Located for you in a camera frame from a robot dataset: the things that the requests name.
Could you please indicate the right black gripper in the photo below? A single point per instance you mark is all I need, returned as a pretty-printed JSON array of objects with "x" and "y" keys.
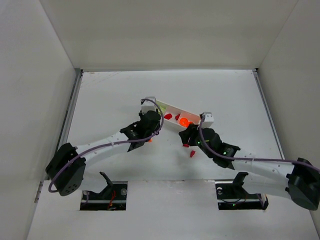
[{"x": 188, "y": 132}]

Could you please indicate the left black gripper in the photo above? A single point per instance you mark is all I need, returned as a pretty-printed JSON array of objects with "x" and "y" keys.
[{"x": 155, "y": 118}]

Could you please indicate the orange round lego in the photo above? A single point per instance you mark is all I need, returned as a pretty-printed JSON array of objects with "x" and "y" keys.
[{"x": 184, "y": 122}]

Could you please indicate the red lego arch piece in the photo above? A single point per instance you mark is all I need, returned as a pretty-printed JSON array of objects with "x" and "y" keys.
[{"x": 168, "y": 116}]

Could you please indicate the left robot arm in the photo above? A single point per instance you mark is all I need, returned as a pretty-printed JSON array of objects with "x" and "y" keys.
[{"x": 68, "y": 169}]

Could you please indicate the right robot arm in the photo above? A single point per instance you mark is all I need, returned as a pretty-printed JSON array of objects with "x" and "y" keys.
[{"x": 297, "y": 180}]

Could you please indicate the white three-compartment tray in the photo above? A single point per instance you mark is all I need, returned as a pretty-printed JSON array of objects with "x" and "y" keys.
[{"x": 173, "y": 124}]

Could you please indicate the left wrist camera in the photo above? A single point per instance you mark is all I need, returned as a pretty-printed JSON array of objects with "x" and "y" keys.
[{"x": 148, "y": 104}]

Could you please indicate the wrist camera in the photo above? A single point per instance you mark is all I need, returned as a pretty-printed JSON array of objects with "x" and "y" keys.
[
  {"x": 206, "y": 119},
  {"x": 148, "y": 104}
]

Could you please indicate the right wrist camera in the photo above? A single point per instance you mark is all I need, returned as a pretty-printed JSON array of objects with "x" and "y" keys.
[{"x": 206, "y": 119}]

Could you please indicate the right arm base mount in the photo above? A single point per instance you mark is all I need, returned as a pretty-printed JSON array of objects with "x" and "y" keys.
[{"x": 231, "y": 195}]

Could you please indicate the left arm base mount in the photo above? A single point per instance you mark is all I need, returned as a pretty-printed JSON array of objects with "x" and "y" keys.
[{"x": 113, "y": 197}]

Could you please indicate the left metal rail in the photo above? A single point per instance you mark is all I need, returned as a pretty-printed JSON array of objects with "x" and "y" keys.
[{"x": 67, "y": 121}]

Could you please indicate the metal rail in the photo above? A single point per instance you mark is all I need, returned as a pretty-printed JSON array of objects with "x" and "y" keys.
[
  {"x": 67, "y": 121},
  {"x": 270, "y": 119}
]

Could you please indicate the right metal rail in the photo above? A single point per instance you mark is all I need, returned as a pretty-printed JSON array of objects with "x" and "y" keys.
[{"x": 270, "y": 119}]

